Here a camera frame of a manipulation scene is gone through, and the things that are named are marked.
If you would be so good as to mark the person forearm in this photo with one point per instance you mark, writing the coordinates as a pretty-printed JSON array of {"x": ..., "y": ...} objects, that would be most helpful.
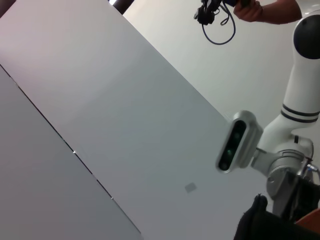
[{"x": 282, "y": 11}]

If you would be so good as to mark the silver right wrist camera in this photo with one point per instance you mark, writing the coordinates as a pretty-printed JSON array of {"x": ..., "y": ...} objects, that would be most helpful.
[{"x": 237, "y": 142}]

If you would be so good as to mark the person hand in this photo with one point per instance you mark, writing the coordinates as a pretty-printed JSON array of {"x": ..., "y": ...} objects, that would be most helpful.
[{"x": 250, "y": 11}]

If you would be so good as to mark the black food bag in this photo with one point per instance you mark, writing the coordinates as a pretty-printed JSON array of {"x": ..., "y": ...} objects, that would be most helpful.
[{"x": 265, "y": 225}]

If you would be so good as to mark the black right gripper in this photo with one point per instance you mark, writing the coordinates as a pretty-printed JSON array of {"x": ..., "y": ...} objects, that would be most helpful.
[{"x": 305, "y": 197}]

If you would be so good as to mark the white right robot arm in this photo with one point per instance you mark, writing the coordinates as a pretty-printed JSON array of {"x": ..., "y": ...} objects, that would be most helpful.
[{"x": 300, "y": 95}]

